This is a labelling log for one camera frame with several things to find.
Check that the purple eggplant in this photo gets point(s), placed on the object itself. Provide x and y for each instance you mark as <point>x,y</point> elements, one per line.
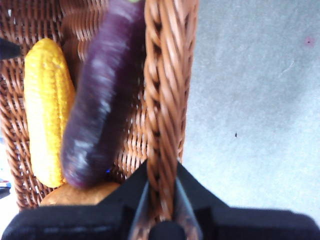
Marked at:
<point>100,100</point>

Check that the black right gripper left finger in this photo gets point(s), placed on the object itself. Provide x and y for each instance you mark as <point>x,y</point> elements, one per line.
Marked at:
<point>75,221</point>

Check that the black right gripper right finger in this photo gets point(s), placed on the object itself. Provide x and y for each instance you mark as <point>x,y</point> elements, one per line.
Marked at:
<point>237,223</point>

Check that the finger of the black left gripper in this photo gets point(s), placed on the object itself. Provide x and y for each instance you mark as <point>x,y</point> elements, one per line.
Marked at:
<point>7,48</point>

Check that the brown potato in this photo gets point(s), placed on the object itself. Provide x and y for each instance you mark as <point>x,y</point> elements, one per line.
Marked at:
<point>80,196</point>

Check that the brown wicker basket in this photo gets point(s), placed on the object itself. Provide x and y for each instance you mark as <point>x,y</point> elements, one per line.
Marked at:
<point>165,87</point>

